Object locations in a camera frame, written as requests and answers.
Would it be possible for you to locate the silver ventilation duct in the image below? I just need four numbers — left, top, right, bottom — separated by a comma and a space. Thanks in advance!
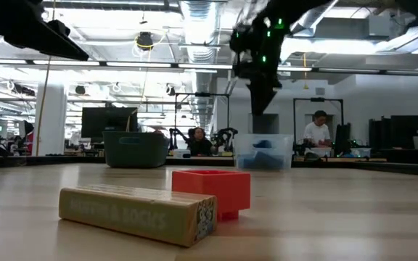
179, 0, 220, 95
288, 0, 340, 37

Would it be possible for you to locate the green plastic bin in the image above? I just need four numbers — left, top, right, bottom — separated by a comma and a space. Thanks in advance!
103, 130, 170, 169

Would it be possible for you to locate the small white box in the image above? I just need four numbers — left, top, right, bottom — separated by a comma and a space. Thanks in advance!
172, 148, 192, 159

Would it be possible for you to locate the orange hollow toy brick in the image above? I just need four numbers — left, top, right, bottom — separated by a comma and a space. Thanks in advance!
171, 170, 252, 222

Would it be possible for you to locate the white column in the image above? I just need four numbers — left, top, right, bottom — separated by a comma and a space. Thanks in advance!
31, 75, 68, 157

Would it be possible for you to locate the black computer monitor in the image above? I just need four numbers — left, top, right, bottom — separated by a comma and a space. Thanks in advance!
81, 107, 139, 138

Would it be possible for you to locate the wooden block with cat print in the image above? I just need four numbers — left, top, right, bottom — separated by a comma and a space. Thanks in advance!
58, 184, 218, 248

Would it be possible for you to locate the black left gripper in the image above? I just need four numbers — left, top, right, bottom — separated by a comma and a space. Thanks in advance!
0, 0, 90, 62

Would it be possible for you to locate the person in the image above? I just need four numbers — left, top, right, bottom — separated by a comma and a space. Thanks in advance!
186, 127, 214, 157
302, 110, 332, 149

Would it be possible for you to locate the black upright monitor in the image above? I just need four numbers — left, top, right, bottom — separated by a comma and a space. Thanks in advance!
334, 123, 351, 157

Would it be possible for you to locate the small clear container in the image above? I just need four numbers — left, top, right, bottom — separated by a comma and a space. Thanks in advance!
350, 147, 372, 158

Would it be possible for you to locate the yellow hanging cable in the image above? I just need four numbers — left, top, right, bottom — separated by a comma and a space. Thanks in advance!
36, 54, 52, 157

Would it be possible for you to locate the black shelf unit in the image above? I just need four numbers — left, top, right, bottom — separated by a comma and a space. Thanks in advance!
368, 115, 418, 153

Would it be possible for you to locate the clear plastic bin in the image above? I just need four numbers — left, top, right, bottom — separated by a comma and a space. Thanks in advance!
232, 133, 295, 170

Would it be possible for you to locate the overhead light beam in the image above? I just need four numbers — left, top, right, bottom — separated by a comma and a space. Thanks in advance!
0, 57, 418, 78

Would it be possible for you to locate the black ceiling dome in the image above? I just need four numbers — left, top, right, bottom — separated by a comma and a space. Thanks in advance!
136, 31, 155, 51

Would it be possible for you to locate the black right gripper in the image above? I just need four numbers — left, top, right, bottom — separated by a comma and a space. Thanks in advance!
230, 20, 290, 117

